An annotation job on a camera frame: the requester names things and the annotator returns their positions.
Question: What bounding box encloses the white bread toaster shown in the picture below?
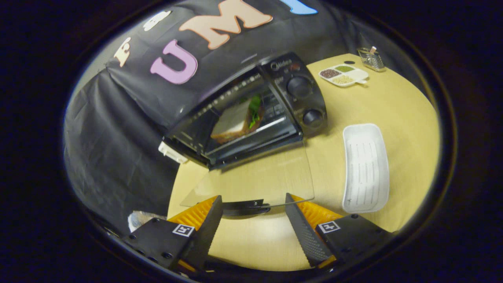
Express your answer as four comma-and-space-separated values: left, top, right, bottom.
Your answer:
158, 141, 189, 164

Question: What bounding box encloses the white divided grain dish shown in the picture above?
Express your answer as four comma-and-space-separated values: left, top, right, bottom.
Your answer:
318, 64, 370, 87

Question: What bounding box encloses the metal wire mesh holder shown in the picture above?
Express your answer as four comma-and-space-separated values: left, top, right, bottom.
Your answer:
356, 46, 386, 72

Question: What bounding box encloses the black toaster oven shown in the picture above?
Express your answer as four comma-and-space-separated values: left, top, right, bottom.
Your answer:
163, 51, 329, 217

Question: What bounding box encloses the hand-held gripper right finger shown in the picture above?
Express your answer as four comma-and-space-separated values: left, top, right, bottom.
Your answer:
285, 193, 393, 270

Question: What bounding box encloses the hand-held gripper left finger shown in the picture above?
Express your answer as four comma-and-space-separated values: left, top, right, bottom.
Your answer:
122, 195, 224, 274

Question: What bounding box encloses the lettuce sandwich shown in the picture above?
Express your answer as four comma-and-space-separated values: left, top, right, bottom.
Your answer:
210, 94, 264, 144

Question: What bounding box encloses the white ribbed oblong plate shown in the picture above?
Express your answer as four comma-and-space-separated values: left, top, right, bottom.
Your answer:
342, 123, 390, 214

